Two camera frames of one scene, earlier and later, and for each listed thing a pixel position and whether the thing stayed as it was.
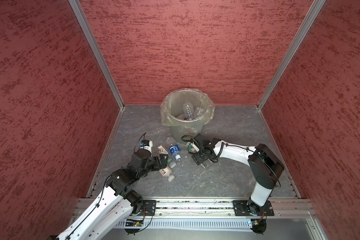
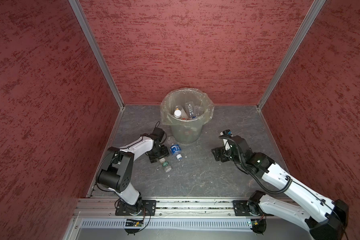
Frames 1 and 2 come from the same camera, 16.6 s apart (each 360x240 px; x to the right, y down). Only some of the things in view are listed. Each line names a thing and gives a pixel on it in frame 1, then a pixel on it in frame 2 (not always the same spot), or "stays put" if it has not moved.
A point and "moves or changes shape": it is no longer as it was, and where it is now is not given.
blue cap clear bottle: x=188 y=109 stays put
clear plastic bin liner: x=184 y=105 stays put
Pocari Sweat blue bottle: x=199 y=111 stays put
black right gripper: x=197 y=159 to x=222 y=150
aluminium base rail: x=293 y=208 stays put
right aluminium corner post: x=316 y=8 stays put
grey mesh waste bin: x=186 y=111 stays put
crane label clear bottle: x=171 y=162 moves or changes shape
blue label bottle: x=175 y=151 stays put
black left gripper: x=163 y=162 to x=165 y=153
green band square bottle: x=192 y=146 to x=178 y=112
